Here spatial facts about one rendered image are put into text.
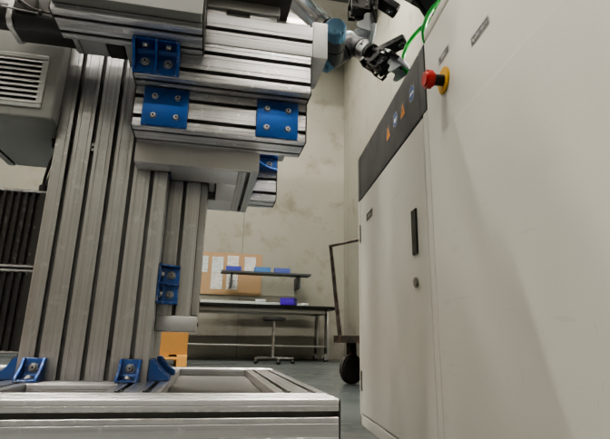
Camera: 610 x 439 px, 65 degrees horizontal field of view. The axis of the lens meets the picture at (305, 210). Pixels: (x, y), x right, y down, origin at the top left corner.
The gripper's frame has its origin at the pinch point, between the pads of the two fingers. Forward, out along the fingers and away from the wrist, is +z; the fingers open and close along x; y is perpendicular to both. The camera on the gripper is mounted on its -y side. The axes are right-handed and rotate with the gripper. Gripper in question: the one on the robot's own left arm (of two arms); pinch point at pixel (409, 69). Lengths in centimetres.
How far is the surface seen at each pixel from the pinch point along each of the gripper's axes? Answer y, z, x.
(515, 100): 23, 77, 59
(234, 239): 229, -526, -528
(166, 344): 271, -203, -244
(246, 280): 263, -459, -561
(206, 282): 315, -484, -515
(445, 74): 18, 53, 46
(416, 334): 56, 73, 16
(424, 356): 58, 79, 19
